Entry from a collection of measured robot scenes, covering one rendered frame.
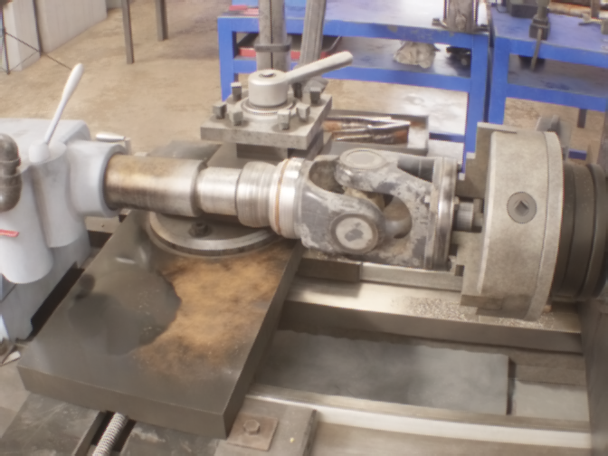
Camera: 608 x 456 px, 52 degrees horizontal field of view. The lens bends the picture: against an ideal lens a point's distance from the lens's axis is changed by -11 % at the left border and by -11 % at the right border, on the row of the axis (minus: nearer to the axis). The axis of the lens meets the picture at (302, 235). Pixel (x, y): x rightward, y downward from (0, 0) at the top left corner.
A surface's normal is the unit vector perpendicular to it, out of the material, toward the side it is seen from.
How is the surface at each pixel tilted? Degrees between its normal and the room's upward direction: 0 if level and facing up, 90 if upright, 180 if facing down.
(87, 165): 39
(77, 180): 62
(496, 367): 13
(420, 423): 48
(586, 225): 55
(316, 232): 90
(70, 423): 0
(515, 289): 97
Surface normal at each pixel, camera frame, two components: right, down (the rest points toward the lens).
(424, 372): -0.11, -0.84
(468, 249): -0.09, -0.60
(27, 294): 0.97, 0.11
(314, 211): -0.55, 0.47
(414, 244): -0.34, 0.52
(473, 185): -0.22, 0.39
